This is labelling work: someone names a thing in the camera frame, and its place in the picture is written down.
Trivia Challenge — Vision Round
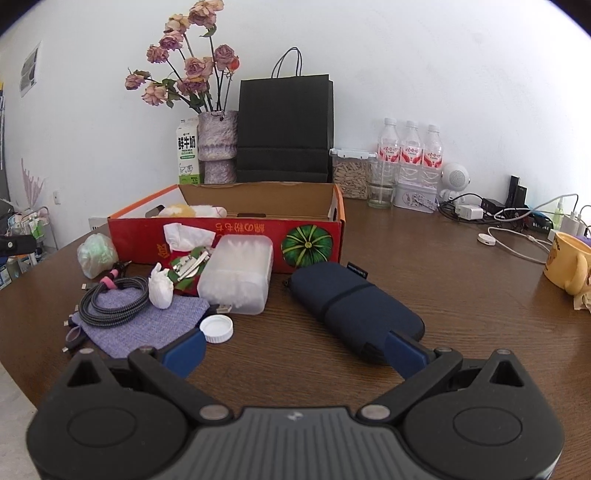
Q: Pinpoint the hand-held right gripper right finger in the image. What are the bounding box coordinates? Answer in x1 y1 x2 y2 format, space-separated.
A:
358 317 528 424

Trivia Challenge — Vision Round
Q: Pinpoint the yellow and white plush toy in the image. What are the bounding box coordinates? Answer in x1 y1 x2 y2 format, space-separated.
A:
152 204 228 219

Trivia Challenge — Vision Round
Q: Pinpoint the dried rose bouquet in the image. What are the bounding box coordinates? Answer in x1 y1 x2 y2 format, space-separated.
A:
124 0 241 114

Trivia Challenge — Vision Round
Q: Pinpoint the small white bundle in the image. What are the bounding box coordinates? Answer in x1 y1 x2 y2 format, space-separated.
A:
148 263 175 296

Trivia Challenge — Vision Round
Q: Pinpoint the white and green milk carton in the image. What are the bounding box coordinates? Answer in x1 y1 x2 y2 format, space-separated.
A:
174 117 204 185

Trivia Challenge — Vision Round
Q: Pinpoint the translucent plastic box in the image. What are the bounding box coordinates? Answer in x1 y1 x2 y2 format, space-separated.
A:
197 234 274 304

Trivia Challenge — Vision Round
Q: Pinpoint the navy zip case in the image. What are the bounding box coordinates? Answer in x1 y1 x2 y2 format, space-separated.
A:
286 263 426 366

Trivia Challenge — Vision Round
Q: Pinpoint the white printed tin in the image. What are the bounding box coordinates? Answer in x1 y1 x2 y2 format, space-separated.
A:
393 180 438 214

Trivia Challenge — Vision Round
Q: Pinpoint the metal storage cart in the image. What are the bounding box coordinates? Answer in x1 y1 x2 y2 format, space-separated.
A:
0 198 58 278

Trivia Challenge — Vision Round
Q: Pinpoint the red cardboard box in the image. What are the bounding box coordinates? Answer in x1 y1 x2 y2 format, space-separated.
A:
107 181 346 275

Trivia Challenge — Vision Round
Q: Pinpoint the small white bottle cap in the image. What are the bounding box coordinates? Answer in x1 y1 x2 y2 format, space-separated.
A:
199 302 234 330

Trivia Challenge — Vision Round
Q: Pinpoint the wall poster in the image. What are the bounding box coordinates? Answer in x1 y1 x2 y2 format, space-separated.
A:
19 41 42 97

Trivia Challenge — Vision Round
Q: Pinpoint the clear jar of seeds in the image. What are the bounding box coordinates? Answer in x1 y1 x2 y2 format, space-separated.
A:
330 148 377 200

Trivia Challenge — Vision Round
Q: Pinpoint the red artificial flower decoration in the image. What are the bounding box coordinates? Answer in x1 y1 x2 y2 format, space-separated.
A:
168 244 215 294

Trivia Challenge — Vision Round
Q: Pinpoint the grey braided cable coil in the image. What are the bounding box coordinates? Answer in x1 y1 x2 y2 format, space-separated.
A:
79 260 152 329

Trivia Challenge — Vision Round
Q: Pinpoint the empty glass jar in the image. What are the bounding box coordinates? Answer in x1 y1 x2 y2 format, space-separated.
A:
367 181 398 209

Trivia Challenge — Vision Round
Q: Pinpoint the purple cloth pouch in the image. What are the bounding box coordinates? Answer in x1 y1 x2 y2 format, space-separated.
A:
69 284 211 360

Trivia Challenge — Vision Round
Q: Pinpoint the purple textured vase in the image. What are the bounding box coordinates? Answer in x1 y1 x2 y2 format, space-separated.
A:
198 110 239 184

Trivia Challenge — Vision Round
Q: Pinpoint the white charging puck cable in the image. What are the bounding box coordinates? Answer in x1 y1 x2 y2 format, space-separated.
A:
478 226 552 265

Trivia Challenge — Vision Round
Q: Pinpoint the black paper bag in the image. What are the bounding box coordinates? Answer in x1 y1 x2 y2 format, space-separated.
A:
235 47 334 184

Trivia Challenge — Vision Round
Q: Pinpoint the white robot speaker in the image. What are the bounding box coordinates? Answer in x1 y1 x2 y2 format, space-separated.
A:
438 162 471 201

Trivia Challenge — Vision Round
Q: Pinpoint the clear bag of green masks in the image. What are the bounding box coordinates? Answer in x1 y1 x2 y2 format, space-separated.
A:
77 233 120 280

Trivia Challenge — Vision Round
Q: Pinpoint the yellow mug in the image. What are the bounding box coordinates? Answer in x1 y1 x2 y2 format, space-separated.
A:
543 232 591 296

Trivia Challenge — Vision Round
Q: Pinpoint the black upright device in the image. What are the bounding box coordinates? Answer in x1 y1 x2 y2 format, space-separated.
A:
505 175 528 208

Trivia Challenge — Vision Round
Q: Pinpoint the silver metal clip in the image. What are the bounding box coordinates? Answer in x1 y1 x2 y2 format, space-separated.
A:
173 251 211 280

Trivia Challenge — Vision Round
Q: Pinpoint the black power cable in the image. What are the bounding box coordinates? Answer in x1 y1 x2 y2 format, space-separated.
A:
437 193 490 224

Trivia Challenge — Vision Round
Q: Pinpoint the purple wall decal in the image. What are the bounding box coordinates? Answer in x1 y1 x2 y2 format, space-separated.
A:
21 159 47 208

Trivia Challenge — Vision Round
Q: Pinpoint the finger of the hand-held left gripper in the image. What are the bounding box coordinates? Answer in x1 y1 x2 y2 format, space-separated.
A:
0 234 37 256

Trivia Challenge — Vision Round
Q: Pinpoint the red label water bottle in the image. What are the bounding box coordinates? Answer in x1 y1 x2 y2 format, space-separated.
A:
399 121 424 183
422 124 444 183
378 117 400 185

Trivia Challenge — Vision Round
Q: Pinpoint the white tissue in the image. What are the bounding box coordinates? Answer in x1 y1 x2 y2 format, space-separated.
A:
163 223 215 252

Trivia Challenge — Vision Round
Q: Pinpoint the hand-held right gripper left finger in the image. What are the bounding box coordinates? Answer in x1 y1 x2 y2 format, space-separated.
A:
66 318 232 424

